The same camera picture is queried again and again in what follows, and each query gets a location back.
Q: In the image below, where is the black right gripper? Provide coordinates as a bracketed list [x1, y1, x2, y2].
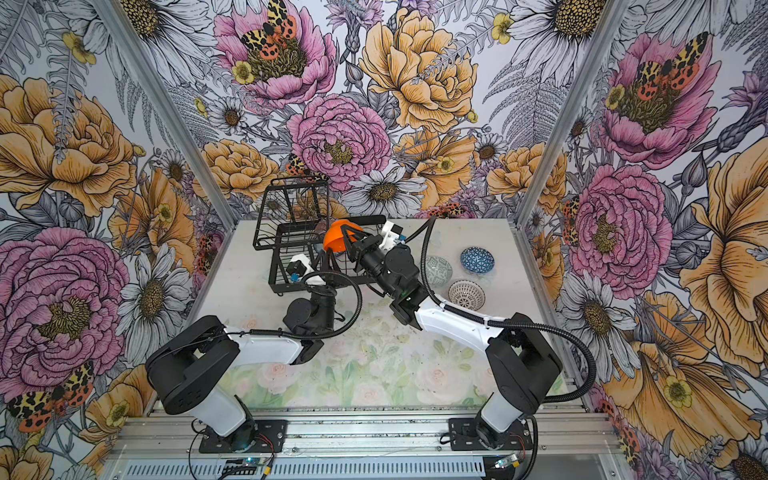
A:
[340, 224, 402, 298]

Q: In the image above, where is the orange plastic bowl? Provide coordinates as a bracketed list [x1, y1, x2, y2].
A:
[323, 219, 361, 254]

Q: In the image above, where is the green patterned ceramic bowl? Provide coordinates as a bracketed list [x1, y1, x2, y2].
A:
[425, 255, 453, 290]

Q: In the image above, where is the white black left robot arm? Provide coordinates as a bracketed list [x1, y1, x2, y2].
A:
[146, 279, 337, 452]

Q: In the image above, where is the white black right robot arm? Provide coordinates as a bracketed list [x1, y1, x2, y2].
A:
[344, 230, 597, 450]

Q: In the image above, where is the dark blue patterned bowl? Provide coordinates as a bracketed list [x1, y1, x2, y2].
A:
[459, 246, 495, 275]

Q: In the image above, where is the white brown lattice bowl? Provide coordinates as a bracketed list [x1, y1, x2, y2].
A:
[448, 279, 486, 311]

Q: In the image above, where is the green circuit board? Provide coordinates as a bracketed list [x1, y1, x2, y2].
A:
[225, 457, 270, 470]

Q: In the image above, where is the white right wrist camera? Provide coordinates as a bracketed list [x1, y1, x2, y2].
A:
[379, 221, 405, 252]

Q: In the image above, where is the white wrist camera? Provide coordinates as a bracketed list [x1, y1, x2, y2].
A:
[285, 254, 313, 283]
[379, 221, 405, 252]

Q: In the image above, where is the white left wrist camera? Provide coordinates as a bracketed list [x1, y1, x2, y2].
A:
[285, 254, 313, 283]

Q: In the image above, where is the black wire dish rack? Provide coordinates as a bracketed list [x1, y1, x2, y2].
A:
[253, 175, 389, 295]

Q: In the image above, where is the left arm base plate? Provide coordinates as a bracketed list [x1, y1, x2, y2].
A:
[199, 419, 288, 454]

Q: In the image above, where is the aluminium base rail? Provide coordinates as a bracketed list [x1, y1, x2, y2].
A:
[103, 404, 621, 479]

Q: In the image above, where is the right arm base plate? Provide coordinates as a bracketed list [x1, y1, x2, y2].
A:
[448, 418, 533, 451]

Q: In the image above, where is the right aluminium corner post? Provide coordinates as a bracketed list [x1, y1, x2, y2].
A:
[515, 0, 630, 229]

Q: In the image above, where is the aluminium corner post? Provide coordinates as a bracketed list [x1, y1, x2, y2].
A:
[94, 1, 237, 232]
[515, 0, 630, 229]

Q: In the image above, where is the left aluminium corner post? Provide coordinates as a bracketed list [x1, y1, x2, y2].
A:
[94, 1, 237, 232]

